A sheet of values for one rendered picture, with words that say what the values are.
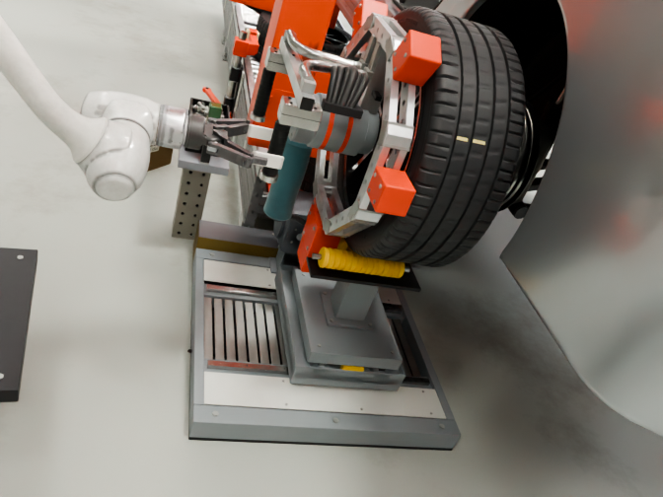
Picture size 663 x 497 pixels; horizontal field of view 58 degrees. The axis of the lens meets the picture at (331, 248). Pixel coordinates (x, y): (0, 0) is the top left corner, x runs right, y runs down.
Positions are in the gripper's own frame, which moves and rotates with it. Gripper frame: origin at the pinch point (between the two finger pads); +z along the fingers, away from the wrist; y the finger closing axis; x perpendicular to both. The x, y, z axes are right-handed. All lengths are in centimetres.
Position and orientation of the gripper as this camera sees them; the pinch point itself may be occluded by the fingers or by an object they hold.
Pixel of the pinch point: (274, 148)
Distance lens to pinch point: 139.4
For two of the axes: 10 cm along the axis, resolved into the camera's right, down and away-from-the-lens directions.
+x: 2.9, -7.9, -5.3
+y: 1.7, 5.9, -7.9
